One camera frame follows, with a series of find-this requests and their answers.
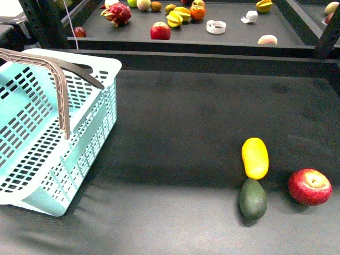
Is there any small dark red plum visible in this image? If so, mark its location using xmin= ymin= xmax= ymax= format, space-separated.
xmin=73 ymin=26 xmax=87 ymax=38

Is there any yellow starfruit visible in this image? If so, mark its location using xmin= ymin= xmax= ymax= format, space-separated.
xmin=256 ymin=0 xmax=273 ymax=13
xmin=166 ymin=11 xmax=183 ymax=28
xmin=173 ymin=6 xmax=191 ymax=22

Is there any yellow starfruit far right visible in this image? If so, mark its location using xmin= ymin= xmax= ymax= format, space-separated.
xmin=256 ymin=0 xmax=273 ymax=13

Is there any pale round melon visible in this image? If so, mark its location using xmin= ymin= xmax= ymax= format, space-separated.
xmin=137 ymin=0 xmax=151 ymax=11

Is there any red apple front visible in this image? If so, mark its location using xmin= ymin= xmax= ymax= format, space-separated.
xmin=288 ymin=168 xmax=333 ymax=206

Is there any yellow starfruit back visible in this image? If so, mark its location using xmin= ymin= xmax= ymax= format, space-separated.
xmin=173 ymin=6 xmax=191 ymax=22

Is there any light blue plastic basket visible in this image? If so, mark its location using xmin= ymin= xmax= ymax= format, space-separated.
xmin=1 ymin=48 xmax=122 ymax=217

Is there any small orange-brown fruit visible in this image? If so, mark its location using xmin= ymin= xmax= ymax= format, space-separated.
xmin=165 ymin=4 xmax=176 ymax=15

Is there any white fruit behind dragonfruit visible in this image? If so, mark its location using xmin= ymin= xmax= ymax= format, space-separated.
xmin=104 ymin=0 xmax=120 ymax=9

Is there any brown basket handle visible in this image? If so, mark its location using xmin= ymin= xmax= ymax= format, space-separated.
xmin=1 ymin=48 xmax=105 ymax=140

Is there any orange persimmon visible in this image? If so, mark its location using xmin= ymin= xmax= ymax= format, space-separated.
xmin=189 ymin=5 xmax=206 ymax=21

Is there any red fruit right shelf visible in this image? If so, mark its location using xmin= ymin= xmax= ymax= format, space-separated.
xmin=324 ymin=12 xmax=334 ymax=25

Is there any dark green avocado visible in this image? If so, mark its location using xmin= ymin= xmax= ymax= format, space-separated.
xmin=239 ymin=178 xmax=268 ymax=220

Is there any pink dragon fruit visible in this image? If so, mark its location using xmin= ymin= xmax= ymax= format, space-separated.
xmin=100 ymin=3 xmax=132 ymax=27

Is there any peach on right shelf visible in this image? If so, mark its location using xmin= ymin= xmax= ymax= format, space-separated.
xmin=324 ymin=1 xmax=339 ymax=15

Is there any crumpled white paper tag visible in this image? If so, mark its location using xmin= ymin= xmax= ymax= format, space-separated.
xmin=240 ymin=11 xmax=258 ymax=24

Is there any black metal shelf post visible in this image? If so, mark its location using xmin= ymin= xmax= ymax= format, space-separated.
xmin=314 ymin=6 xmax=339 ymax=59

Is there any yellow mango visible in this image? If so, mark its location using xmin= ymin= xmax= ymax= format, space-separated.
xmin=241 ymin=137 xmax=269 ymax=180

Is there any green apple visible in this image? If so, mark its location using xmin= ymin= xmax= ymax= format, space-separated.
xmin=127 ymin=0 xmax=137 ymax=8

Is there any pale peach front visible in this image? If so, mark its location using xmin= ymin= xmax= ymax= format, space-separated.
xmin=257 ymin=35 xmax=278 ymax=45

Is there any white tape roll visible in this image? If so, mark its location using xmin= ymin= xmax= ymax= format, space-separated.
xmin=206 ymin=20 xmax=226 ymax=35

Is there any yellow starfruit front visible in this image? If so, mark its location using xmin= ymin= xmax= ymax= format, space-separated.
xmin=166 ymin=11 xmax=183 ymax=28

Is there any red apple on shelf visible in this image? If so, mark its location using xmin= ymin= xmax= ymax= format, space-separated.
xmin=150 ymin=21 xmax=171 ymax=40

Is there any black upper display tray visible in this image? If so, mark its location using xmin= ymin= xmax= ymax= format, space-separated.
xmin=69 ymin=1 xmax=321 ymax=56

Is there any red-yellow fruit behind persimmon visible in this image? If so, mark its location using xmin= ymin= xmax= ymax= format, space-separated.
xmin=192 ymin=0 xmax=206 ymax=7

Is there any brown kiwi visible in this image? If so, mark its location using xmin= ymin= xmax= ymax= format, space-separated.
xmin=150 ymin=1 xmax=162 ymax=12

